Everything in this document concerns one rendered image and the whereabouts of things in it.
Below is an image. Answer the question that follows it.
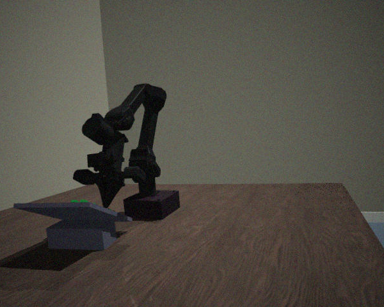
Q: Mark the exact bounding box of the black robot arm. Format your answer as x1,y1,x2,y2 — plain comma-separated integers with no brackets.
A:
82,83,166,197

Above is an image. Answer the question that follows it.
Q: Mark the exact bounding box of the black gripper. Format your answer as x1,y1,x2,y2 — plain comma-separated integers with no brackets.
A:
73,148,146,208

